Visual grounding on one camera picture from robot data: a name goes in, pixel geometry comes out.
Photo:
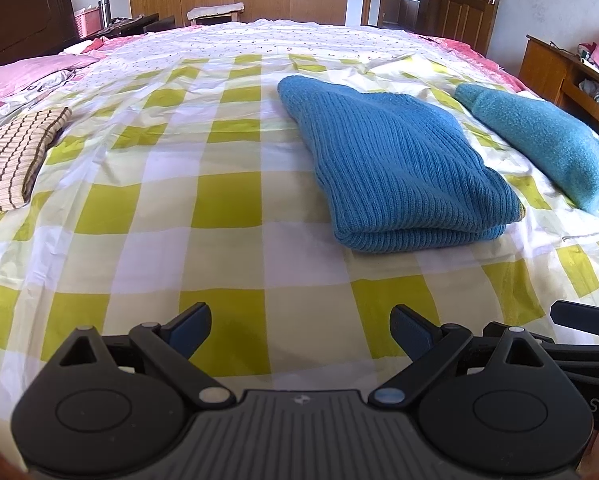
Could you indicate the dark nightstand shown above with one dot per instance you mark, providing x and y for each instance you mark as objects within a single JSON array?
[{"x": 134, "y": 25}]

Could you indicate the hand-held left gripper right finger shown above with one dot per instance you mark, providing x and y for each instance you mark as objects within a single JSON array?
[{"x": 409, "y": 328}]

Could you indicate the beige striped garment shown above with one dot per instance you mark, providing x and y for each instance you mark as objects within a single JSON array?
[{"x": 14, "y": 160}]

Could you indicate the steel thermos bottle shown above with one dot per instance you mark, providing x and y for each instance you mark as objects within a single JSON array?
[{"x": 104, "y": 12}]

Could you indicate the teal fleece garment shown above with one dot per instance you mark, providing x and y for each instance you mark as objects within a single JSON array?
[{"x": 544, "y": 140}]

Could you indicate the wooden side cabinet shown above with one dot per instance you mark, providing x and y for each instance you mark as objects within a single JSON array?
[{"x": 549, "y": 67}]

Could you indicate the white floral pillow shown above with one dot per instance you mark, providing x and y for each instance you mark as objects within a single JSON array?
[{"x": 29, "y": 96}]

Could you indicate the pink floral bed sheet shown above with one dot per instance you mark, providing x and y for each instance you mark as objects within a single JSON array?
[{"x": 479, "y": 57}]

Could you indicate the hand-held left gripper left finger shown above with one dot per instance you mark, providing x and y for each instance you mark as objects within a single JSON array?
[{"x": 194, "y": 328}]

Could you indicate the blue knit sweater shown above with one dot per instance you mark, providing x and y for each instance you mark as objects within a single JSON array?
[{"x": 389, "y": 170}]

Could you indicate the dark wooden headboard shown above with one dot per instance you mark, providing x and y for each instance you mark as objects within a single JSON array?
[{"x": 24, "y": 15}]

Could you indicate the white cushioned stool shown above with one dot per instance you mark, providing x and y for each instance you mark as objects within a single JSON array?
[{"x": 214, "y": 10}]

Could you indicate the pink pillow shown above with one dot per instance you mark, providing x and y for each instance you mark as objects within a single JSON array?
[{"x": 19, "y": 75}]

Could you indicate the brown wooden door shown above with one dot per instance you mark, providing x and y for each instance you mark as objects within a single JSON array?
[{"x": 462, "y": 5}]

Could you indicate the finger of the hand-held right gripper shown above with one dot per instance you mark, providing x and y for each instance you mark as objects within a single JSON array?
[
  {"x": 579, "y": 357},
  {"x": 587, "y": 317}
]

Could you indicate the pink basket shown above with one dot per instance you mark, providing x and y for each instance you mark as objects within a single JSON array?
[{"x": 87, "y": 22}]

